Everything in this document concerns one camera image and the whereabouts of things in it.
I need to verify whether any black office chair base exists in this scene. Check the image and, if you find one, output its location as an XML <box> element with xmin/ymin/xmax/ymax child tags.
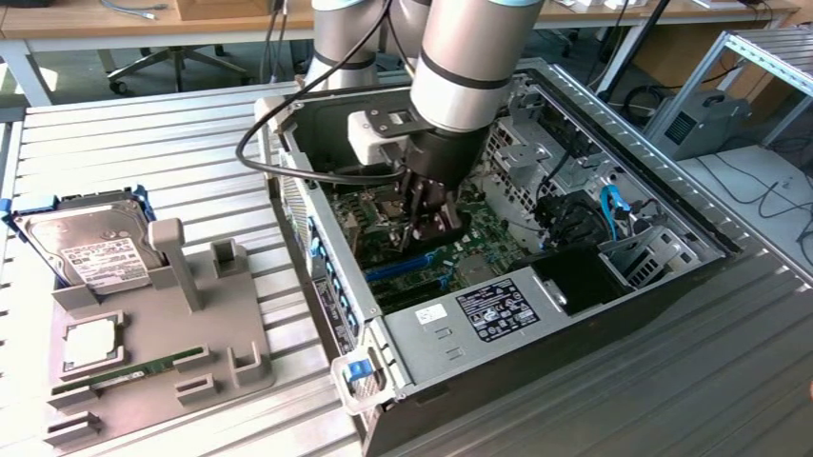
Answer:
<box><xmin>519</xmin><ymin>27</ymin><xmax>584</xmax><ymax>60</ymax></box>

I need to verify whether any open PC case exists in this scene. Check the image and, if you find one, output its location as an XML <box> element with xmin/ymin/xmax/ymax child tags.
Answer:
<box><xmin>252</xmin><ymin>56</ymin><xmax>746</xmax><ymax>457</ymax></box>

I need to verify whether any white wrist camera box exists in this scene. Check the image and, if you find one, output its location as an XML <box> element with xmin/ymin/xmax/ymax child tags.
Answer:
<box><xmin>347</xmin><ymin>109</ymin><xmax>426</xmax><ymax>164</ymax></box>

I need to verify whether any metal disk bay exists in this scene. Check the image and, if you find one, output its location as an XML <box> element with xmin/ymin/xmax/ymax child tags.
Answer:
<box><xmin>598</xmin><ymin>225</ymin><xmax>729</xmax><ymax>292</ymax></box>

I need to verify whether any grey office chair base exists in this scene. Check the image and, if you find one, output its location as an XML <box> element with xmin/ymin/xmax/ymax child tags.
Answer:
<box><xmin>104</xmin><ymin>44</ymin><xmax>254</xmax><ymax>95</ymax></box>

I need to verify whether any perforated metal drive cage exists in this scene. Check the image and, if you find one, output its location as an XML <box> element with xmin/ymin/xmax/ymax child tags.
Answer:
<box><xmin>479</xmin><ymin>113</ymin><xmax>616</xmax><ymax>201</ymax></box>

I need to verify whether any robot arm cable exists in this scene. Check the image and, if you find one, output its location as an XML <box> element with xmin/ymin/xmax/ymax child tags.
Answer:
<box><xmin>234</xmin><ymin>0</ymin><xmax>414</xmax><ymax>187</ymax></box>

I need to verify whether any blue wire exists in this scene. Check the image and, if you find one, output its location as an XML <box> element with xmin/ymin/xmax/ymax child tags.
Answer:
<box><xmin>598</xmin><ymin>183</ymin><xmax>638</xmax><ymax>245</ymax></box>

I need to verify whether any green RAM stick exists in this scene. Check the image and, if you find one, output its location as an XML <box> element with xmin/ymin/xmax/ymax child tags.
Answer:
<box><xmin>50</xmin><ymin>348</ymin><xmax>206</xmax><ymax>396</ymax></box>

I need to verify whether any graphics card with metal bracket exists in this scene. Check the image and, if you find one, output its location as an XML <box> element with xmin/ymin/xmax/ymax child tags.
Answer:
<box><xmin>346</xmin><ymin>209</ymin><xmax>473</xmax><ymax>268</ymax></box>

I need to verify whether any hard disk in blue carrier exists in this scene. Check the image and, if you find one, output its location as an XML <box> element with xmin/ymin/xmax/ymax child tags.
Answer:
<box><xmin>0</xmin><ymin>184</ymin><xmax>171</xmax><ymax>295</ymax></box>

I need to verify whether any grey power supply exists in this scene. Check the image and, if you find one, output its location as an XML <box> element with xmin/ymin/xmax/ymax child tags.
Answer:
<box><xmin>381</xmin><ymin>265</ymin><xmax>570</xmax><ymax>399</ymax></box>

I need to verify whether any light blue cable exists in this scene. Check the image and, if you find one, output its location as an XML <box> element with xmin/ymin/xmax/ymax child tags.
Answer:
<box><xmin>99</xmin><ymin>0</ymin><xmax>171</xmax><ymax>21</ymax></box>

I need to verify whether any black slanted pole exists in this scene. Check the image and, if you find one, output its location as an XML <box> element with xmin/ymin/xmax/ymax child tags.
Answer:
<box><xmin>596</xmin><ymin>0</ymin><xmax>674</xmax><ymax>104</ymax></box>

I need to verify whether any silver chipset heatsink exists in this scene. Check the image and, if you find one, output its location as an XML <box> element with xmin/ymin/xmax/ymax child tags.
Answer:
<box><xmin>455</xmin><ymin>253</ymin><xmax>502</xmax><ymax>286</ymax></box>

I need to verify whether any grey parts rack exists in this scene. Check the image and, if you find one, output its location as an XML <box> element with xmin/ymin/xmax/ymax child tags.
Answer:
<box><xmin>43</xmin><ymin>216</ymin><xmax>278</xmax><ymax>448</ymax></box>

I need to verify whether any CPU socket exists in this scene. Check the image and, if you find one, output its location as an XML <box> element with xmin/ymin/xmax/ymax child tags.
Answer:
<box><xmin>367</xmin><ymin>189</ymin><xmax>407</xmax><ymax>225</ymax></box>

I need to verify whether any grey control box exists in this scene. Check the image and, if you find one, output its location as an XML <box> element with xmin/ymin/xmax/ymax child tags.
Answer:
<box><xmin>658</xmin><ymin>89</ymin><xmax>756</xmax><ymax>162</ymax></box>

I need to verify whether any green motherboard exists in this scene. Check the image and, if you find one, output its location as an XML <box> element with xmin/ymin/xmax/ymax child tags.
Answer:
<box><xmin>327</xmin><ymin>175</ymin><xmax>541</xmax><ymax>315</ymax></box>

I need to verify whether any blue expansion slot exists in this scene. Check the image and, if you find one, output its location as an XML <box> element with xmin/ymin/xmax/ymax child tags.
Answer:
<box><xmin>363</xmin><ymin>253</ymin><xmax>438</xmax><ymax>284</ymax></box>

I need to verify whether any cardboard box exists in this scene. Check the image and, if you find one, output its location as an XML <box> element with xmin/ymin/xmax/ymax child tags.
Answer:
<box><xmin>172</xmin><ymin>0</ymin><xmax>280</xmax><ymax>22</ymax></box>

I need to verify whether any silver CPU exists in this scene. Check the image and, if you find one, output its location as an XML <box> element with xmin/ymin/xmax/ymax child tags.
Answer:
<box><xmin>62</xmin><ymin>317</ymin><xmax>127</xmax><ymax>376</ymax></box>

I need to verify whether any wooden office desk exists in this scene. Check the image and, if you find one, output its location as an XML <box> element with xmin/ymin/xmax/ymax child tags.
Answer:
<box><xmin>537</xmin><ymin>0</ymin><xmax>802</xmax><ymax>96</ymax></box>
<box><xmin>0</xmin><ymin>0</ymin><xmax>319</xmax><ymax>109</ymax></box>

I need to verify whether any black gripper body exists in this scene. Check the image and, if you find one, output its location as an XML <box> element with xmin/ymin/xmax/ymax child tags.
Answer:
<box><xmin>405</xmin><ymin>125</ymin><xmax>495</xmax><ymax>192</ymax></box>

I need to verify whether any black wire bundle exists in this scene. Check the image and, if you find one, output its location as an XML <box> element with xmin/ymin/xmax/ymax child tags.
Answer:
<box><xmin>531</xmin><ymin>192</ymin><xmax>605</xmax><ymax>252</ymax></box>

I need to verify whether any aluminium frame shelf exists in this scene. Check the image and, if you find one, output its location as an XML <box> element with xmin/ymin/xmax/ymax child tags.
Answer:
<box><xmin>640</xmin><ymin>26</ymin><xmax>813</xmax><ymax>149</ymax></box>

